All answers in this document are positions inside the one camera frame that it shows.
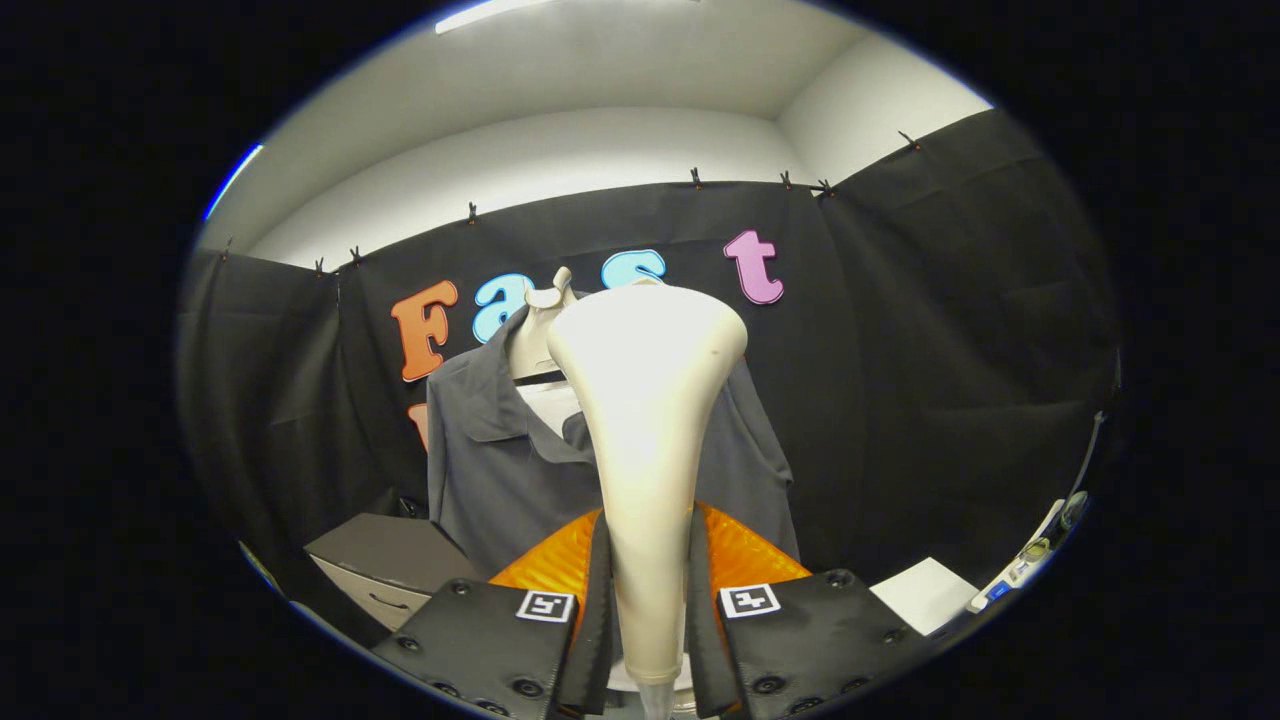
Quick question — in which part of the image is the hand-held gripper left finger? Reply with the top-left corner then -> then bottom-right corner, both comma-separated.
372,508 -> 613,719

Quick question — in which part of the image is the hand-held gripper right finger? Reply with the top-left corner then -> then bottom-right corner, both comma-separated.
688,500 -> 926,719

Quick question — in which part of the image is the grey button-up shirt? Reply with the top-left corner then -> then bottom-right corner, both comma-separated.
427,300 -> 801,581

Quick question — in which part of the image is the white garment steamer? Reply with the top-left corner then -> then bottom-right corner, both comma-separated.
547,280 -> 749,719

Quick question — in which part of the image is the grey cabinet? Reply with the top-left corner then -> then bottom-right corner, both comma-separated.
303,512 -> 486,633

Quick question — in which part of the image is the white flat board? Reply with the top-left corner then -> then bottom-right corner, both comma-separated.
870,557 -> 979,636

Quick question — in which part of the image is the white mannequin torso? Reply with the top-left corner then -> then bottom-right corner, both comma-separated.
505,266 -> 583,421

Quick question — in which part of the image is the white device with blue label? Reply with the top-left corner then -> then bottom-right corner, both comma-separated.
965,490 -> 1091,613

